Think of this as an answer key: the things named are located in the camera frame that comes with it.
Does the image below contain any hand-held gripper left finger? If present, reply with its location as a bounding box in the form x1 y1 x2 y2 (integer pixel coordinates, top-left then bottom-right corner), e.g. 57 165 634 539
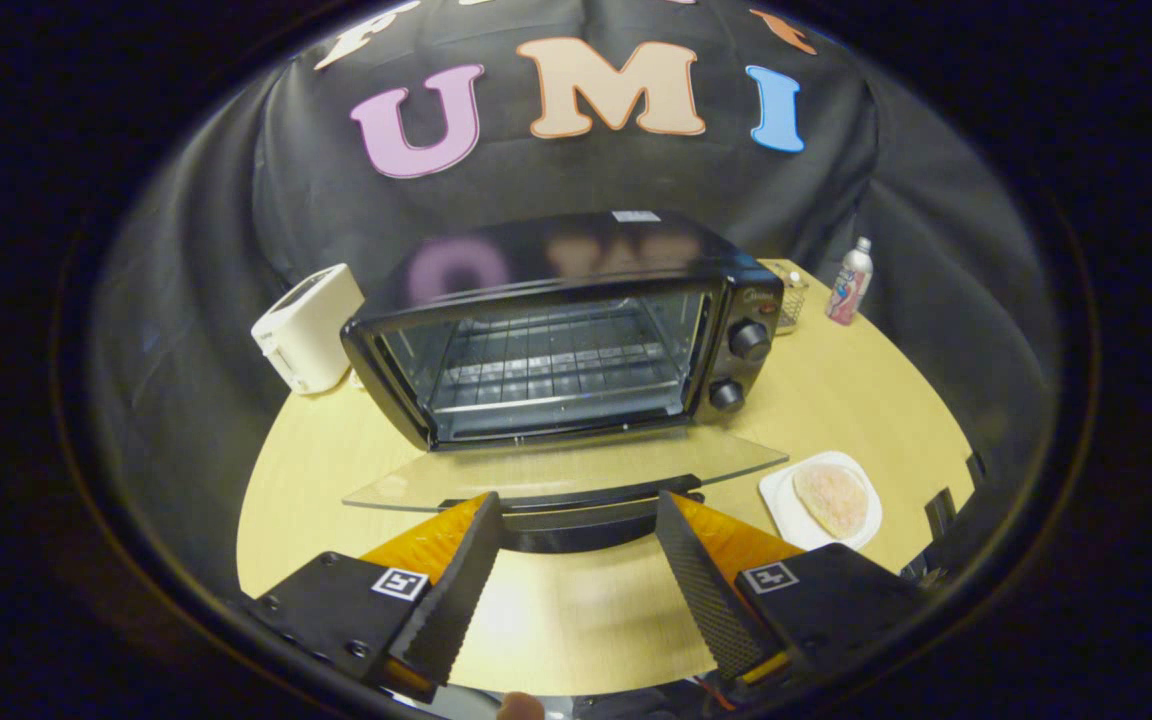
241 492 504 704

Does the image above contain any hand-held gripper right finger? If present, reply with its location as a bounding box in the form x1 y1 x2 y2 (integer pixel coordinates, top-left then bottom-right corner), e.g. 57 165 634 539
656 490 927 693

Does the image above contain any round breaded patty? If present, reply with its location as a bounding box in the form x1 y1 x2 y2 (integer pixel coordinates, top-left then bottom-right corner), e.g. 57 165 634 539
793 463 870 541

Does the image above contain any black toaster oven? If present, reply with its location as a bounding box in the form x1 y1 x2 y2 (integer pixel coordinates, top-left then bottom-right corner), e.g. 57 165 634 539
339 210 790 554

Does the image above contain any white bread toaster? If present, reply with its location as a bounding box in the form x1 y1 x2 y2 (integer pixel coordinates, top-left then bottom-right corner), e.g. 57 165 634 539
251 263 367 396

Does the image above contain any white square plate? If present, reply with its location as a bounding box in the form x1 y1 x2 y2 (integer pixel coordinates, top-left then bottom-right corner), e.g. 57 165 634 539
758 451 883 553

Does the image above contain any silver pink drink bottle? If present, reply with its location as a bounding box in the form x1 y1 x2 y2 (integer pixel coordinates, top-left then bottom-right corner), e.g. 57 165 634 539
826 237 875 327

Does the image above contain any small wire basket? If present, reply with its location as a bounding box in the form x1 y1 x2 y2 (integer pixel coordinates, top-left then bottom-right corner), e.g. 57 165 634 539
771 262 809 336

